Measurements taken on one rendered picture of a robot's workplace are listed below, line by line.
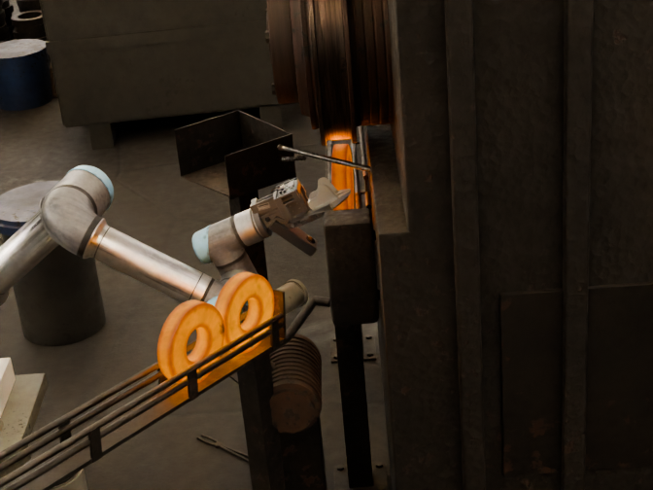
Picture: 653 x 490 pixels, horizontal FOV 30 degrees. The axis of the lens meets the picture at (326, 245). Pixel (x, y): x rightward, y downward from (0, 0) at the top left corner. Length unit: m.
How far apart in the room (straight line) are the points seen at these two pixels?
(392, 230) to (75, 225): 0.71
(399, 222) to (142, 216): 2.38
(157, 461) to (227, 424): 0.22
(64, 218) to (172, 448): 0.87
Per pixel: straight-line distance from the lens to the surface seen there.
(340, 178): 2.65
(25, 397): 3.01
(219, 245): 2.65
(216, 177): 3.26
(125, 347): 3.72
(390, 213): 2.31
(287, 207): 2.61
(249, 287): 2.33
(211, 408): 3.37
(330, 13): 2.37
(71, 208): 2.61
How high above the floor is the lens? 1.85
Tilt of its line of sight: 26 degrees down
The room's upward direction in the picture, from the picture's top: 5 degrees counter-clockwise
